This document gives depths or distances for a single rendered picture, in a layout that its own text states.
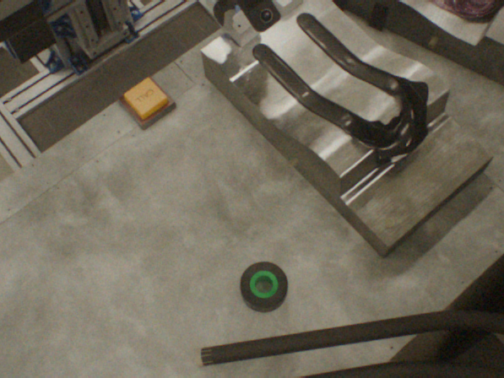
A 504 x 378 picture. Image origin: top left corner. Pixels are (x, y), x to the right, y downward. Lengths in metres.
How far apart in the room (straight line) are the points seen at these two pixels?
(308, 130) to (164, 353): 0.45
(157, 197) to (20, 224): 0.25
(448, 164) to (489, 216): 0.12
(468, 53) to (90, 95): 1.15
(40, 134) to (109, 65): 0.30
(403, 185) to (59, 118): 1.18
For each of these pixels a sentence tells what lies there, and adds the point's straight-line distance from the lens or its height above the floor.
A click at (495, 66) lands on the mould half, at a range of 1.40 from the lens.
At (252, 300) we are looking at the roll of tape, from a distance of 1.15.
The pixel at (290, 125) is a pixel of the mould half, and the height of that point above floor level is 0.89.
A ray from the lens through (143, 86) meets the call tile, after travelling 1.34.
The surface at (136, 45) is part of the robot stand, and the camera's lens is 2.19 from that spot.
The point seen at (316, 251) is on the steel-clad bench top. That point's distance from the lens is 1.22.
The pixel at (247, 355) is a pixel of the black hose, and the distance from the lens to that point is 1.13.
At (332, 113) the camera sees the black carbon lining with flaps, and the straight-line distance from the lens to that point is 1.21.
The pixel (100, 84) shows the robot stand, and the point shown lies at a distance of 2.13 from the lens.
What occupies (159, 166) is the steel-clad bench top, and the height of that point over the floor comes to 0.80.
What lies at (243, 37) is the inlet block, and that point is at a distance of 1.28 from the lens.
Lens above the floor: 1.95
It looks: 66 degrees down
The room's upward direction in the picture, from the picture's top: 3 degrees counter-clockwise
